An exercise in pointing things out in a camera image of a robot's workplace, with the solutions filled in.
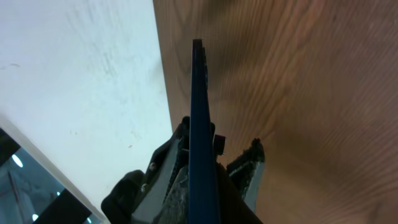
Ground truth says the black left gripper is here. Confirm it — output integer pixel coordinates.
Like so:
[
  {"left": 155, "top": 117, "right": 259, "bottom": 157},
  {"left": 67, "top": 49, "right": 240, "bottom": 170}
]
[{"left": 100, "top": 116, "right": 265, "bottom": 224}]

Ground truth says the Samsung Galaxy smartphone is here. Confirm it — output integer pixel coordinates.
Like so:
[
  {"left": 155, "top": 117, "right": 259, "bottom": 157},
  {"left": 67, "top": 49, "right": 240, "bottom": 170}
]
[{"left": 188, "top": 39, "right": 221, "bottom": 224}]

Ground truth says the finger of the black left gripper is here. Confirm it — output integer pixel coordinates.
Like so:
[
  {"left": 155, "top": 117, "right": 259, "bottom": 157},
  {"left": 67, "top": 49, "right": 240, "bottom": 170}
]
[{"left": 226, "top": 139, "right": 266, "bottom": 212}]

